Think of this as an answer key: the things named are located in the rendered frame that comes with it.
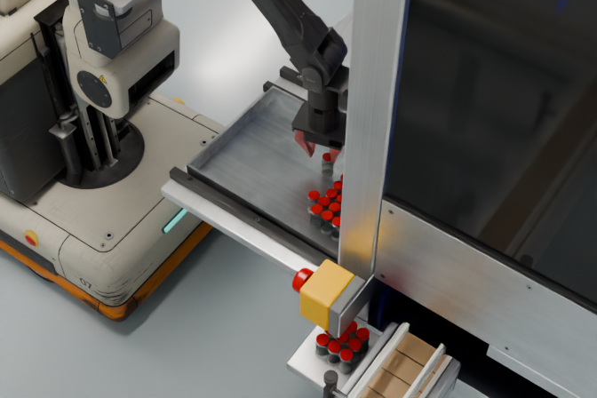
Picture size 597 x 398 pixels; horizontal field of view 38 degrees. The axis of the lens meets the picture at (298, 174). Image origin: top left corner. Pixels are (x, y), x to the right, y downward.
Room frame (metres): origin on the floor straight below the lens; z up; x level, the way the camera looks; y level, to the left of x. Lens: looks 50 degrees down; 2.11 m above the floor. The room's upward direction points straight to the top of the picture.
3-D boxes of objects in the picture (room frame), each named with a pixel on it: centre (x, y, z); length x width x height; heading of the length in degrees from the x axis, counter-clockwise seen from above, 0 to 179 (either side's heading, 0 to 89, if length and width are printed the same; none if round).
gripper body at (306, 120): (1.05, -0.04, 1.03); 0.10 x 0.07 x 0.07; 68
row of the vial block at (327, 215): (0.98, -0.10, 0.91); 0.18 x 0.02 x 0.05; 143
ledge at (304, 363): (0.67, -0.07, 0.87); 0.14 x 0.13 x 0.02; 54
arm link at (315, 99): (1.05, -0.05, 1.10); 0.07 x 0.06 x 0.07; 62
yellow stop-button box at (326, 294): (0.70, -0.05, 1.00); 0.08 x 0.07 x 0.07; 54
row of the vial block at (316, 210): (0.99, -0.08, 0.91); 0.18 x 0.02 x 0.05; 143
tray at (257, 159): (1.04, -0.01, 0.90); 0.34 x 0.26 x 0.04; 53
